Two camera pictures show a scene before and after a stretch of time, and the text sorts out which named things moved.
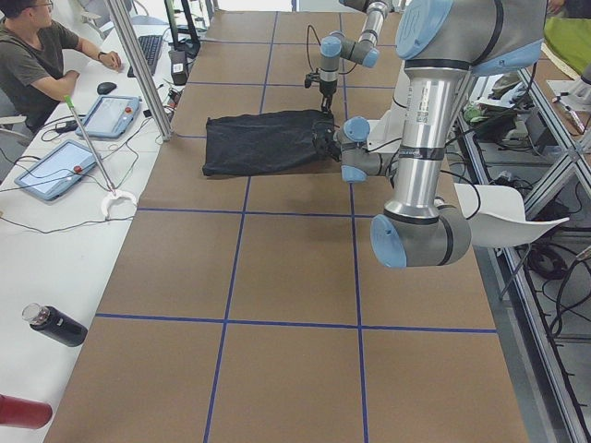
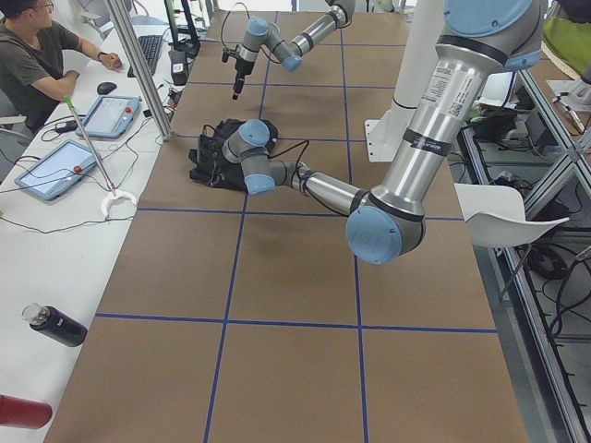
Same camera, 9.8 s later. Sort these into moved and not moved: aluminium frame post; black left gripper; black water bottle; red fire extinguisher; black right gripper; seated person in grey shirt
Moved: black right gripper; black left gripper
Not moved: seated person in grey shirt; aluminium frame post; black water bottle; red fire extinguisher
